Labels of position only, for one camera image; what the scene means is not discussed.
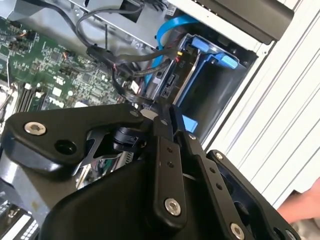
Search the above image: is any person's bare hand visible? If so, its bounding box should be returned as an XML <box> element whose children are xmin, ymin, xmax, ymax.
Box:
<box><xmin>276</xmin><ymin>176</ymin><xmax>320</xmax><ymax>225</ymax></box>

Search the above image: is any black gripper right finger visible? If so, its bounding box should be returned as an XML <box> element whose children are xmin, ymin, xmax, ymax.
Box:
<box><xmin>169</xmin><ymin>103</ymin><xmax>302</xmax><ymax>240</ymax></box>

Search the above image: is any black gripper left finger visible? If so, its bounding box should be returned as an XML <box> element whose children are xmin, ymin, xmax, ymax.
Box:
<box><xmin>1</xmin><ymin>101</ymin><xmax>189</xmax><ymax>230</ymax></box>

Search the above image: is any blue disk carrier with disk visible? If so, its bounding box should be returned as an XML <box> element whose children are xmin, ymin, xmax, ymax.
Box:
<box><xmin>159</xmin><ymin>33</ymin><xmax>238</xmax><ymax>134</ymax></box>

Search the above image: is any black disk wire with connector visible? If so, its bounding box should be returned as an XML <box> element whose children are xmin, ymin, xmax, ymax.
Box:
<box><xmin>85</xmin><ymin>45</ymin><xmax>158</xmax><ymax>120</ymax></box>

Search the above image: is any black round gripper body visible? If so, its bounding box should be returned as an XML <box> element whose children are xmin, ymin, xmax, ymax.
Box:
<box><xmin>37</xmin><ymin>159</ymin><xmax>227</xmax><ymax>240</ymax></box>

